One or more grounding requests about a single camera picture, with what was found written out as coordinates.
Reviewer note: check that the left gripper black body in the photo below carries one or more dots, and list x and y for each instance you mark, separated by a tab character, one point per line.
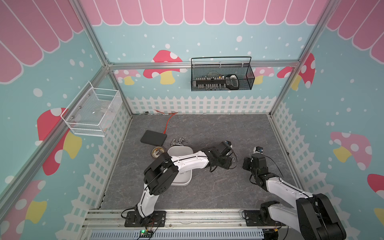
224	161

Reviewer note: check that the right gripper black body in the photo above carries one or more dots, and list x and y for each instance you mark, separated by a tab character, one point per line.
248	165

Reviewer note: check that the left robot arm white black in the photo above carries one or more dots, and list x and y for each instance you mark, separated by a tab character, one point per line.
161	173

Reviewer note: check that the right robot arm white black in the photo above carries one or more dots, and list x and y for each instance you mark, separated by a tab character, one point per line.
312	215

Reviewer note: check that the white plastic storage box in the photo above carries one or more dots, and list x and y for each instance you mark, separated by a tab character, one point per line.
184	177

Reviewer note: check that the tape roll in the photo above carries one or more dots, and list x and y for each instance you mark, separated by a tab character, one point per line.
157	151

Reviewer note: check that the black flat pad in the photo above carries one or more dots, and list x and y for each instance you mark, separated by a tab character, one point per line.
153	138

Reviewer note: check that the black power strip in basket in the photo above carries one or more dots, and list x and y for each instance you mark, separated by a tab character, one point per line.
228	82

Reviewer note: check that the green lit circuit board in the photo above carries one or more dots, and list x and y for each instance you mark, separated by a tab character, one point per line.
146	234

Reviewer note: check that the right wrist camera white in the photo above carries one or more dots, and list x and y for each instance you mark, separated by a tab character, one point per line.
258	150

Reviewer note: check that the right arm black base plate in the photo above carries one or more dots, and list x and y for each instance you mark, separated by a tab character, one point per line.
254	218

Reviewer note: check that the black wire mesh basket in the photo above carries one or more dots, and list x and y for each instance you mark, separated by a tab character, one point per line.
218	66

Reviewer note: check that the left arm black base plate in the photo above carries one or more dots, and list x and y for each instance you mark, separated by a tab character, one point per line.
134	219

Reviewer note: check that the white wire mesh basket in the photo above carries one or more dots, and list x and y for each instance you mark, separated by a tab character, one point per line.
93	111

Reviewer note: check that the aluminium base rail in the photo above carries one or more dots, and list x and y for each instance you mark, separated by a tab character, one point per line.
203	224

